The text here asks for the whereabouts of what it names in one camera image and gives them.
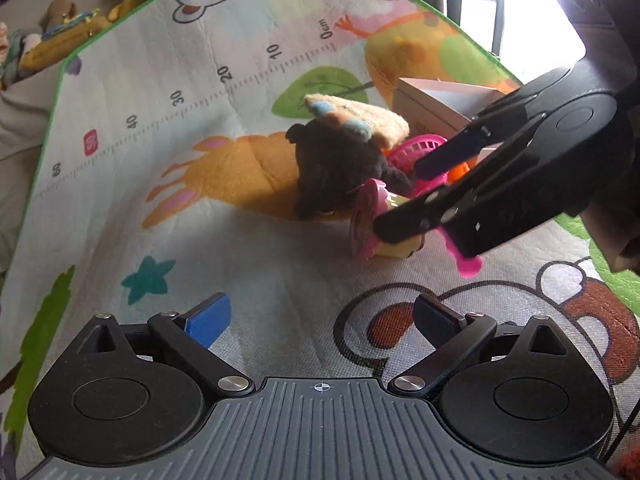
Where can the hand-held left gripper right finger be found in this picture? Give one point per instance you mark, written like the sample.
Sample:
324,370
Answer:
436,321

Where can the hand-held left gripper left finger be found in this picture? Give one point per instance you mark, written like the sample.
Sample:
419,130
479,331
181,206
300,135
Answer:
210,321

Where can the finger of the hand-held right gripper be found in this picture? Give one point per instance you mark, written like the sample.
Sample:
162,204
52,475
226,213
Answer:
452,152
405,222

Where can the pink mesh toy basket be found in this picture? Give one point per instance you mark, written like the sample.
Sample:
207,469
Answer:
415,152

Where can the pink round flower toy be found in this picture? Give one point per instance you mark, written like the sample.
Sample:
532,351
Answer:
364,215

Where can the pink cardboard box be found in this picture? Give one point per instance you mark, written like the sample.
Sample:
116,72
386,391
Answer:
430,105

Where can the person's right hand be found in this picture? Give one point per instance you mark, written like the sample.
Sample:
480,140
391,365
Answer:
617,240

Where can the orange plastic toy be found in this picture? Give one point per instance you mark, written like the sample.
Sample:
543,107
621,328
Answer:
459,172

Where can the colourful cartoon play mat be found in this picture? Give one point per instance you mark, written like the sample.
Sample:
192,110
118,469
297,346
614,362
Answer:
250,270

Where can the pink plastic piece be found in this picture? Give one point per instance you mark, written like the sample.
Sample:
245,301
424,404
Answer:
467,262

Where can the tan toast plush toy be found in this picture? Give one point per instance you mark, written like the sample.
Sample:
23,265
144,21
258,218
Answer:
380,125

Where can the dark grey plush toy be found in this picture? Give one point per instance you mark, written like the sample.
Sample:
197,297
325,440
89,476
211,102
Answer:
335,170

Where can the beige bed sheet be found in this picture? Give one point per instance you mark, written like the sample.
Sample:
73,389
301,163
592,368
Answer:
22,125

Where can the black window frame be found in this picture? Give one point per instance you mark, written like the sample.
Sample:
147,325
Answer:
480,5

